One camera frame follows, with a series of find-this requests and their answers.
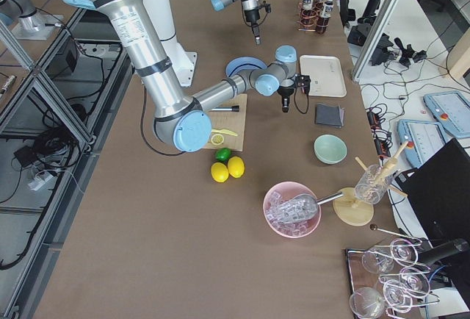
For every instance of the clear glass on stand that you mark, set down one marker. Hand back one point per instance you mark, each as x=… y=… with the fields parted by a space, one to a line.
x=372 y=186

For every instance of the grey folded cloth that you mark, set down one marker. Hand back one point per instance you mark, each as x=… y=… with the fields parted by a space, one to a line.
x=329 y=115

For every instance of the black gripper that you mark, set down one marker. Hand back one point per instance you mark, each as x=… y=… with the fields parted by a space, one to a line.
x=285 y=95
x=251 y=16

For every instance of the teach pendant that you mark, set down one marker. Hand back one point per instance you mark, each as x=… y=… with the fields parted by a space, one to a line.
x=426 y=138
x=451 y=110

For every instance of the green bowl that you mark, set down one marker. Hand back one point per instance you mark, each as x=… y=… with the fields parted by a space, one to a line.
x=330 y=149

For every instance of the clear ice cube pile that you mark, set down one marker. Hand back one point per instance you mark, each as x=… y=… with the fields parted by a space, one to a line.
x=286 y=210

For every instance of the pink bowl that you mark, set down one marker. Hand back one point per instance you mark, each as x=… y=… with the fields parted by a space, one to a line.
x=290 y=232

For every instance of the teach pendant near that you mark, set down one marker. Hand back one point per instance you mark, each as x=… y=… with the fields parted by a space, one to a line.
x=426 y=138

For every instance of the tea bottle two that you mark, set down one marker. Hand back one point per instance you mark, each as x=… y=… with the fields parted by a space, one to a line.
x=307 y=12

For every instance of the lemon slice upper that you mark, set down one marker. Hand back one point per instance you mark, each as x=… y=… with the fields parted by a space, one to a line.
x=217 y=139

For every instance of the metal ice scoop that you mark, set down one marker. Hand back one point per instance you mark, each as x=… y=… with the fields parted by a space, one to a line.
x=306 y=206

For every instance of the wine glass rack tray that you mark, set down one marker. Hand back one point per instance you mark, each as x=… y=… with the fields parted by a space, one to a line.
x=387 y=280

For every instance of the wooden cup stand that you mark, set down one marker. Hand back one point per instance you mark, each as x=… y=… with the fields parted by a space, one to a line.
x=355 y=212

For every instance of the yellow plastic knife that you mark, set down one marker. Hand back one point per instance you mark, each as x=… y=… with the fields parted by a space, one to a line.
x=224 y=132

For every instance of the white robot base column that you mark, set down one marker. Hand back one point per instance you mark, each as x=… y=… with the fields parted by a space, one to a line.
x=183 y=61

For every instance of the copper wire bottle rack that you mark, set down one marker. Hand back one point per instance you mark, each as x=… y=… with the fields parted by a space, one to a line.
x=314 y=15

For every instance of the cream rabbit tray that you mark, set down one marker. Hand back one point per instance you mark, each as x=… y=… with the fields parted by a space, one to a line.
x=326 y=75

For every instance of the wooden cutting board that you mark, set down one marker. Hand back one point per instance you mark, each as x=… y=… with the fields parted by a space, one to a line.
x=233 y=121

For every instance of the green lime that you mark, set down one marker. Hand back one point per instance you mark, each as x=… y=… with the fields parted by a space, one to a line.
x=223 y=154

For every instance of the steel muddler black tip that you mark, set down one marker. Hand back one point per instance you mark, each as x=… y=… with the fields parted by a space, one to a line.
x=234 y=108

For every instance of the blue plate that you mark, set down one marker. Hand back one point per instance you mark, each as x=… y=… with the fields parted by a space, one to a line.
x=244 y=63

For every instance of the yellow lemon far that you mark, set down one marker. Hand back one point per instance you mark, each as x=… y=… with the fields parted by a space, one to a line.
x=219 y=172

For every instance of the yellow lemon near bowl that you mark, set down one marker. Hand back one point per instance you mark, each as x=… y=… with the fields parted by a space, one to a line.
x=236 y=167

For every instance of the tea bottle one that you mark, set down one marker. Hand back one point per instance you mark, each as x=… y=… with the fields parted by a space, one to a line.
x=324 y=16

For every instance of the teach pendant far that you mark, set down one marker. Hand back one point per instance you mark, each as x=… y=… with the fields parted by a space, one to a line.
x=451 y=110

